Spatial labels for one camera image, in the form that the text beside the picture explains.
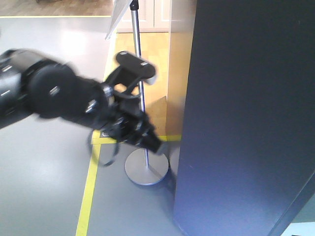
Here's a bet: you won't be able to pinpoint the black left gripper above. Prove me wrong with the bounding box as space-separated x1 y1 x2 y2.
103 99 167 155

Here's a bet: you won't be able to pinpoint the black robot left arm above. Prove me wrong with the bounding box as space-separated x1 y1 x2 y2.
0 49 165 154

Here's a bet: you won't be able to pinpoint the silver sign stand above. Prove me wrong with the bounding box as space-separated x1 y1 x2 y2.
105 0 170 186

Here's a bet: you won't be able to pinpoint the dark grey refrigerator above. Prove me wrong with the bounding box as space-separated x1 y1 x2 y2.
174 0 315 236

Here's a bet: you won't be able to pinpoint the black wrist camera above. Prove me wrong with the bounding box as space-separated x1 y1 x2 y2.
116 51 157 85

